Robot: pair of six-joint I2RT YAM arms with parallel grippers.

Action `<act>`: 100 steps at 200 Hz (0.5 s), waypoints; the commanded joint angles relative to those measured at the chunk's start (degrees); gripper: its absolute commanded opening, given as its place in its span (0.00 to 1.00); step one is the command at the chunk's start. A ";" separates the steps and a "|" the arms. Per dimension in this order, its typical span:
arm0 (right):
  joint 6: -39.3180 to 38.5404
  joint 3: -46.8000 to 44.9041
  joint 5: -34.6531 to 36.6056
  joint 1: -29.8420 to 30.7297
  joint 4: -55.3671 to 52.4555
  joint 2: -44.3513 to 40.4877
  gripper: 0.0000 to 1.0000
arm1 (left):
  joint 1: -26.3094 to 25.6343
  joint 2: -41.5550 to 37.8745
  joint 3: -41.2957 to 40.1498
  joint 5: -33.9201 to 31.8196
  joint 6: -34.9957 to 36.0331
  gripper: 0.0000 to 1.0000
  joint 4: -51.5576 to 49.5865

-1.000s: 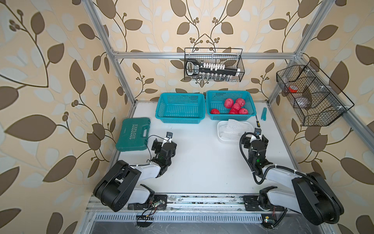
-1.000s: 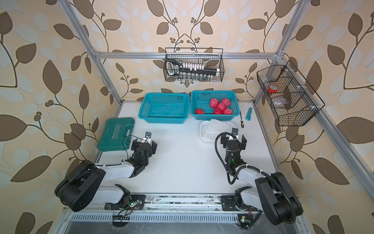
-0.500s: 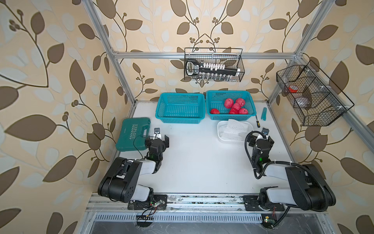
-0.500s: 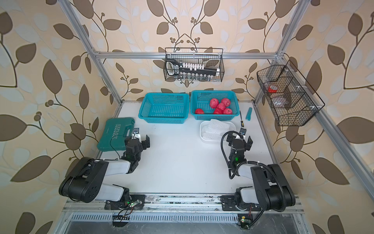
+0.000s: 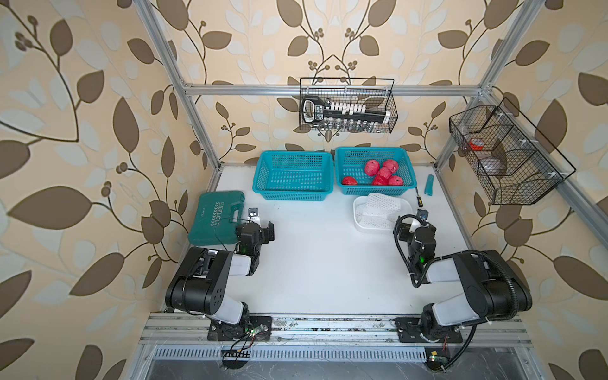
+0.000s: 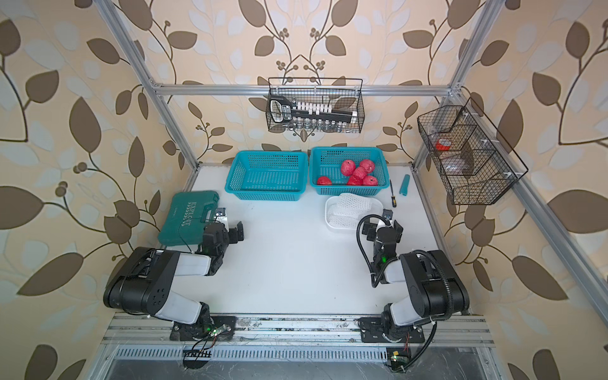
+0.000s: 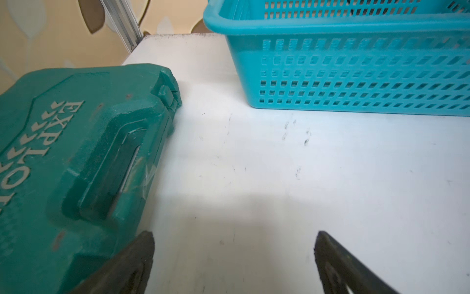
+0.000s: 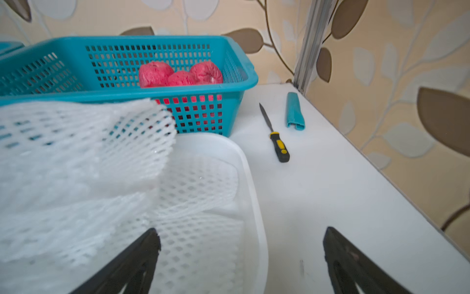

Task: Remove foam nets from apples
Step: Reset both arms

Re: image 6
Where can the teal plastic basket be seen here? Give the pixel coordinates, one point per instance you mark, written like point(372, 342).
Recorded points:
point(326, 161)
point(268, 175)

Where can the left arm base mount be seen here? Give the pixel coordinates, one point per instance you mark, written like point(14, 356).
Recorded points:
point(207, 327)

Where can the side black wire basket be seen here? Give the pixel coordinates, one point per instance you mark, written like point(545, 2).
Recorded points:
point(482, 164)

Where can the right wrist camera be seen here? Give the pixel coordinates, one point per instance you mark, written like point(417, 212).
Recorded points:
point(388, 216)

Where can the left teal plastic basket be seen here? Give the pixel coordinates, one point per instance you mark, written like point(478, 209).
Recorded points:
point(268, 175)

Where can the right teal plastic basket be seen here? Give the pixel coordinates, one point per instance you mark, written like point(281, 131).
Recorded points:
point(326, 161)

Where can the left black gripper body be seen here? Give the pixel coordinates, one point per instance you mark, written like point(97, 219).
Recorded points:
point(221, 249)

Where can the black white tool set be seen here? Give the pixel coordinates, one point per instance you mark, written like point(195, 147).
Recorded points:
point(283, 110)

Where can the row of glass vials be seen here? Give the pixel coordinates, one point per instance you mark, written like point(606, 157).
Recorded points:
point(325, 126)

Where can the white plastic tub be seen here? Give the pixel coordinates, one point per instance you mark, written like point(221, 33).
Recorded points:
point(330, 213)

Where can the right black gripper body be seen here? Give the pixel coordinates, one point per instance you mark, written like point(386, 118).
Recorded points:
point(376, 259)

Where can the back black wire basket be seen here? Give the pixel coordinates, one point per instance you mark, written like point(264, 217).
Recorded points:
point(340, 93)

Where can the green plastic tool case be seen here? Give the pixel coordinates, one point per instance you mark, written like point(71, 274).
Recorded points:
point(189, 213)

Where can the red tape roll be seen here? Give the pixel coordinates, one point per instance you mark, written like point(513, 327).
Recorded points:
point(443, 144)

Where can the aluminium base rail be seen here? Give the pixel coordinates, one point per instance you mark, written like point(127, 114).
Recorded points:
point(290, 329)

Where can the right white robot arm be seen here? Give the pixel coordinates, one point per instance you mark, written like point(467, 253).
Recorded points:
point(434, 291)

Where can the black handled screwdriver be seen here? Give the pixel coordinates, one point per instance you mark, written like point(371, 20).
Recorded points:
point(393, 197)

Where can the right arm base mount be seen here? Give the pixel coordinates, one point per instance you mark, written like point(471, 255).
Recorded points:
point(382, 329)

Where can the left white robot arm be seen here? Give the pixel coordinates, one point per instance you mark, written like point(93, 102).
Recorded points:
point(143, 284)

